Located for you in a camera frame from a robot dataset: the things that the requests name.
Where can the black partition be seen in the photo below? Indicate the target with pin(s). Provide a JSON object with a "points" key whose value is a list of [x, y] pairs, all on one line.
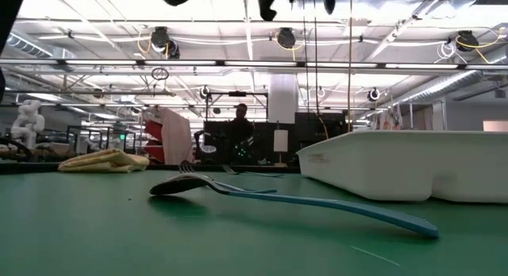
{"points": [[313, 129]]}

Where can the black table frame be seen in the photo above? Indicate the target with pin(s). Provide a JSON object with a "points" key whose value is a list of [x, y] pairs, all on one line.
{"points": [[24, 167]]}

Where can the silver ventilation duct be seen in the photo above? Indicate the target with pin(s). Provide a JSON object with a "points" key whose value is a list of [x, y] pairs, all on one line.
{"points": [[448, 85]]}

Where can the white robot figure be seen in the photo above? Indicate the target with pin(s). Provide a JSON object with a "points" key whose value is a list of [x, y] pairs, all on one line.
{"points": [[28, 121]]}

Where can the green table mat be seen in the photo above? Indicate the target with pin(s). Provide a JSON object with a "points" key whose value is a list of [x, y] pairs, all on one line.
{"points": [[119, 248]]}

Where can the red cart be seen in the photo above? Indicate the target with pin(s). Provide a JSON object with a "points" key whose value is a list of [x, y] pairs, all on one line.
{"points": [[152, 131]]}

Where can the person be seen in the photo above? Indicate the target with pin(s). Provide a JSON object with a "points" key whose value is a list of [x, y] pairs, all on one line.
{"points": [[240, 133]]}

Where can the tan board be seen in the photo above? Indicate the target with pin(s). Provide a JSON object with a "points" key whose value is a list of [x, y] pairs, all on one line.
{"points": [[496, 125]]}

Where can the white paper sign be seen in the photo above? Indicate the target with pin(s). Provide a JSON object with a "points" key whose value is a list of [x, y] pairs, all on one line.
{"points": [[281, 140]]}

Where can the pink draped cloth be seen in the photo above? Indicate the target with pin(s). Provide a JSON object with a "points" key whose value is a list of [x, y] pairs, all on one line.
{"points": [[176, 137]]}

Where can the black shelf frame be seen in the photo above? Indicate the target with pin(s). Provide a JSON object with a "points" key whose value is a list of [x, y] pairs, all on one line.
{"points": [[67, 139]]}

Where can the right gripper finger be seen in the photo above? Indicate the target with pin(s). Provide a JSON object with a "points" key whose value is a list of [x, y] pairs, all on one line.
{"points": [[330, 1], [268, 6]]}

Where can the black workstation frame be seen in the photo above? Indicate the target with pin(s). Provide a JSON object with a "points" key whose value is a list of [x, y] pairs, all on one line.
{"points": [[237, 93]]}

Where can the white plastic cutlery tray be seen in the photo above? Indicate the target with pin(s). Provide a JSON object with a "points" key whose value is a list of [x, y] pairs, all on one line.
{"points": [[397, 169]]}

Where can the long ceiling light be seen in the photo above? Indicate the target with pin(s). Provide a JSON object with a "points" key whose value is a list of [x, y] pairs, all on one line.
{"points": [[258, 64], [178, 63], [99, 62], [341, 64], [424, 66]]}

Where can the yellow checked cloth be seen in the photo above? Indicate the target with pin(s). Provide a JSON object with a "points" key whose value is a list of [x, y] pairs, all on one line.
{"points": [[107, 159]]}

